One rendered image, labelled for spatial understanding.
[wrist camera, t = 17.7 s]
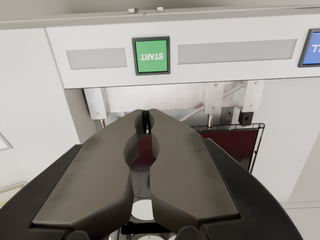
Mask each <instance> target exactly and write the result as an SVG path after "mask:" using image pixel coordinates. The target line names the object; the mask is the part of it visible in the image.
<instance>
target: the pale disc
mask: <svg viewBox="0 0 320 240"><path fill-rule="evenodd" d="M131 214H132V215H133V216H134V217H136V218H138V219H141V220H153V219H154V218H153V213H152V203H151V200H139V201H137V202H135V203H133V207H132V213H131Z"/></svg>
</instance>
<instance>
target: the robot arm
mask: <svg viewBox="0 0 320 240"><path fill-rule="evenodd" d="M147 125H148V131H149V133H151V137H152V149H153V156H154V157H155V158H156V160H155V162H154V163H153V164H152V166H151V167H150V194H151V203H152V213H153V218H154V220H155V221H156V222H157V223H158V224H159V225H161V226H163V227H165V228H166V229H168V230H170V231H172V232H173V233H175V234H176V237H175V239H174V240H304V239H303V238H302V236H301V234H300V232H299V231H298V229H297V228H296V226H295V224H294V223H293V221H292V220H291V218H290V217H289V215H288V214H287V213H286V211H285V210H284V208H283V207H282V206H281V205H280V203H279V202H278V201H277V200H276V198H275V197H274V196H273V195H272V194H271V193H270V192H269V190H268V189H267V188H266V187H265V186H264V185H263V184H262V183H261V182H260V181H259V180H258V179H257V178H255V177H254V176H253V175H252V174H251V173H250V172H249V171H247V170H246V169H245V168H244V167H243V166H242V165H240V164H239V163H238V162H237V161H236V160H235V159H234V158H233V157H232V156H230V155H229V154H228V153H227V152H226V151H225V150H223V149H222V148H221V147H220V146H219V145H218V144H217V143H215V142H214V141H213V140H212V139H211V138H206V139H205V138H203V137H202V136H201V135H200V134H199V133H197V132H196V131H195V130H194V129H192V128H191V127H189V126H188V125H186V124H185V123H183V122H181V121H179V120H177V119H175V118H173V117H171V116H169V115H167V114H165V113H163V112H161V111H159V110H157V109H150V110H141V109H137V110H134V111H132V112H131V113H129V114H127V115H125V116H123V117H121V118H120V119H118V120H116V121H114V122H112V123H110V124H109V125H107V126H105V127H104V128H102V129H101V130H99V131H98V132H96V133H95V134H93V135H92V136H91V137H90V138H89V139H87V140H86V141H85V142H84V143H83V144H75V145H74V146H73V147H71V148H70V149H69V150H68V151H67V152H65V153H64V154H63V155H62V156H60V157H59V158H58V159H57V160H55V161H54V162H53V163H52V164H51V165H50V166H48V167H47V168H46V169H45V170H44V171H42V172H41V173H40V174H39V175H37V176H36V177H35V178H34V179H32V180H31V181H30V182H29V183H28V184H26V185H25V186H24V187H23V188H22V189H21V190H19V191H18V192H17V193H16V194H15V195H14V196H13V197H12V198H11V199H9V200H8V201H7V202H6V203H5V204H4V205H3V206H2V207H1V208H0V240H109V237H110V234H111V233H113V232H114V231H116V230H118V229H119V228H121V227H122V226H124V225H125V224H127V223H128V222H129V220H130V218H131V213H132V207H133V201H134V192H133V186H132V181H131V175H130V167H131V165H132V163H133V162H134V161H135V160H136V158H137V157H138V156H139V148H138V141H139V139H140V138H141V137H142V136H143V135H144V133H146V132H147Z"/></svg>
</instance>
